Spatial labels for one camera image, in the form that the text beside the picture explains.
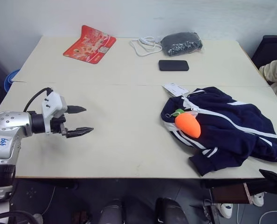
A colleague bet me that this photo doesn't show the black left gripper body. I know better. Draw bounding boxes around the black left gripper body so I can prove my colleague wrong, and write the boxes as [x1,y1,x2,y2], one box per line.
[50,113,69,138]

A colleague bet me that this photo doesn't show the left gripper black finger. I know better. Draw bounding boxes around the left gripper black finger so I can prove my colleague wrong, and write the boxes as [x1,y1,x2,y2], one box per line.
[67,105,87,114]
[63,126,94,139]

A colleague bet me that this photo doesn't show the white sneaker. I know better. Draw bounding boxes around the white sneaker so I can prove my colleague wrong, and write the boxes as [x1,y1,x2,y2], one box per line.
[252,192,265,207]
[216,202,234,219]

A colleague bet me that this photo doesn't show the red printed snack bag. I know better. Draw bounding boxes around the red printed snack bag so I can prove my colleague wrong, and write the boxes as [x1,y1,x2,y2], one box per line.
[62,25,117,64]

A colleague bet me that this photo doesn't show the navy zip jacket white stripes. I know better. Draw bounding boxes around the navy zip jacket white stripes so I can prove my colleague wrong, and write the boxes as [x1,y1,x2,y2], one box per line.
[160,86,277,177]

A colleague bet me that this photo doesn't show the blue plastic bucket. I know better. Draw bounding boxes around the blue plastic bucket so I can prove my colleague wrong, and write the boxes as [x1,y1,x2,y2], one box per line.
[4,69,21,94]

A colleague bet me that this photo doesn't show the dark rounded shape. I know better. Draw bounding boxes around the dark rounded shape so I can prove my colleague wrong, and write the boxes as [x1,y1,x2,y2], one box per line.
[155,197,188,224]
[99,198,123,224]

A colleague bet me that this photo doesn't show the white paper hang tag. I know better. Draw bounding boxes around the white paper hang tag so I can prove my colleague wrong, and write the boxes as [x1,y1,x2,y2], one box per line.
[162,82,190,97]

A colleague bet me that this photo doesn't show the orange carrot plush toy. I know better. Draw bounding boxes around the orange carrot plush toy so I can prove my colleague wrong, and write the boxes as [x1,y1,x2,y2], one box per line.
[171,108,201,139]

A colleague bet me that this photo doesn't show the black rectangular phone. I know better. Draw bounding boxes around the black rectangular phone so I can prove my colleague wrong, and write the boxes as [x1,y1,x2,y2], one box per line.
[158,59,190,72]

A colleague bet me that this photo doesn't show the black cloth in clear bag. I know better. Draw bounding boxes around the black cloth in clear bag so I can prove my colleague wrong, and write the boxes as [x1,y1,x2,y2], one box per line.
[159,31,203,57]

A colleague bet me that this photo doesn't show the black office chair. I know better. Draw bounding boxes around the black office chair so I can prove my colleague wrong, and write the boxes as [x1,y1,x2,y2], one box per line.
[251,35,277,70]

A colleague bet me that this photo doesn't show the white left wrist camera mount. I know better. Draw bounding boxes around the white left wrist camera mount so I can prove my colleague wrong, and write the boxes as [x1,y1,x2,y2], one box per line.
[41,91,69,134]

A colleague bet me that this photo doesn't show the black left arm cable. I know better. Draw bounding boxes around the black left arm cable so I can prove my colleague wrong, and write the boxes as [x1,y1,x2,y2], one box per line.
[23,87,55,112]

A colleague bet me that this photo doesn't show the white coiled cable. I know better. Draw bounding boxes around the white coiled cable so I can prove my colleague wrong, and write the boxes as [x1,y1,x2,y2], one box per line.
[130,36,163,57]

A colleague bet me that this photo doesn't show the black floor cable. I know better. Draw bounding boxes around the black floor cable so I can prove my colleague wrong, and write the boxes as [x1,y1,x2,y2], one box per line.
[0,210,39,224]

